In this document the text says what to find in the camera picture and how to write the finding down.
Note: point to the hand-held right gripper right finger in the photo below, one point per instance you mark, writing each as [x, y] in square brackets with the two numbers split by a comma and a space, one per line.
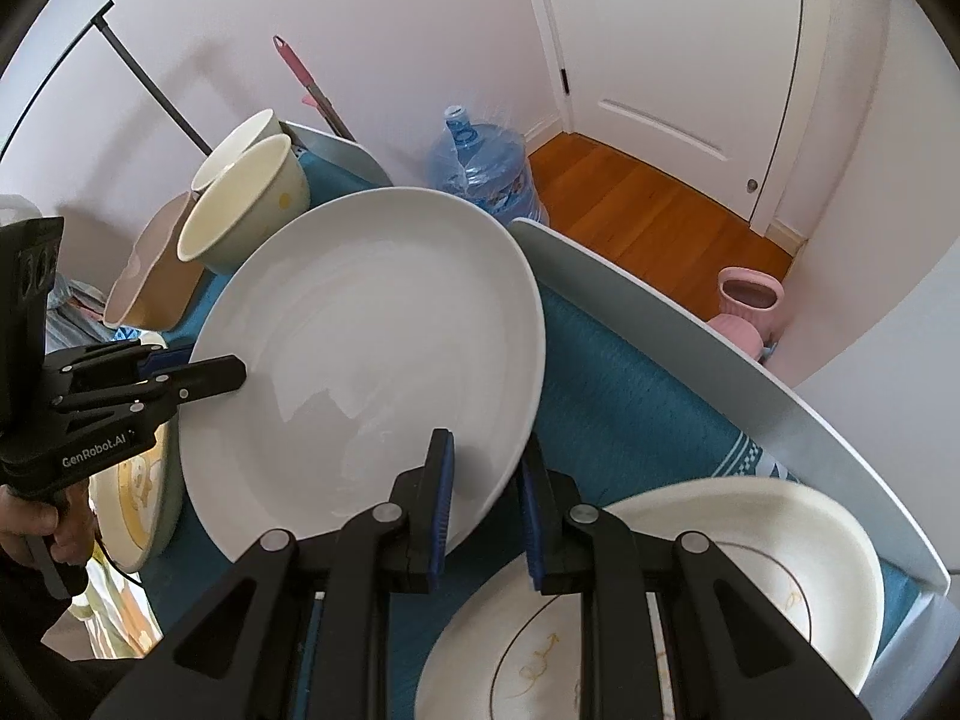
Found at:
[534, 525]

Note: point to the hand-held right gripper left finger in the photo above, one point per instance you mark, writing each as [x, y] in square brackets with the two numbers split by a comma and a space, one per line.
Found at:
[442, 495]

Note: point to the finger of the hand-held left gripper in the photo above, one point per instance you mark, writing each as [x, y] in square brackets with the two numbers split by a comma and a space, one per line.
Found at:
[169, 360]
[214, 376]

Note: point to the large white plate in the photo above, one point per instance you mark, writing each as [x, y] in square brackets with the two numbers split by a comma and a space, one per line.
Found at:
[360, 330]

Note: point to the cream bowl with yellow print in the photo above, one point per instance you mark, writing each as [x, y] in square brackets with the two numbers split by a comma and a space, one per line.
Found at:
[247, 195]

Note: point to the plain cream bowl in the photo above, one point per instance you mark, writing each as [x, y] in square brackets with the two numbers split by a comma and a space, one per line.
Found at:
[236, 139]

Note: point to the person's left forearm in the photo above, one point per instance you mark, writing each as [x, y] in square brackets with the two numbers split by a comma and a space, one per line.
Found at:
[45, 652]

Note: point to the person's left hand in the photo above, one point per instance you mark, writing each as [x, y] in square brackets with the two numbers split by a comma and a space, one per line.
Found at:
[30, 529]

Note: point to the grey plastic bag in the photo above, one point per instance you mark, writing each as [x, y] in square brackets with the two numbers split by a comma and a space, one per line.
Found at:
[75, 307]

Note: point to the cream plate with duck print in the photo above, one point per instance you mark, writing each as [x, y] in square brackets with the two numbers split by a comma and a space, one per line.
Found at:
[127, 495]

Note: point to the flat cream plate gold line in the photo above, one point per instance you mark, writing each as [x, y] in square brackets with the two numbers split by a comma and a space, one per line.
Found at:
[487, 660]

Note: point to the teal patterned tablecloth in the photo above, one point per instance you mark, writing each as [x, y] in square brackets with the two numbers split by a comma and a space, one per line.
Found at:
[622, 405]

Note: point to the deep cream plate gold line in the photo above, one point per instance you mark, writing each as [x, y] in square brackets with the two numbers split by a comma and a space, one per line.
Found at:
[787, 540]

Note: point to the black clothes rack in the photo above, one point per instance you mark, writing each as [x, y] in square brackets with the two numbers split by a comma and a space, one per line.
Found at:
[154, 84]

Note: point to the blue water jug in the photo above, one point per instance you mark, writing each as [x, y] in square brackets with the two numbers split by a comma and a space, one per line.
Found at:
[480, 172]

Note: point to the white door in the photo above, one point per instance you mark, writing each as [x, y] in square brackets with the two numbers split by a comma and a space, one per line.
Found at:
[675, 52]

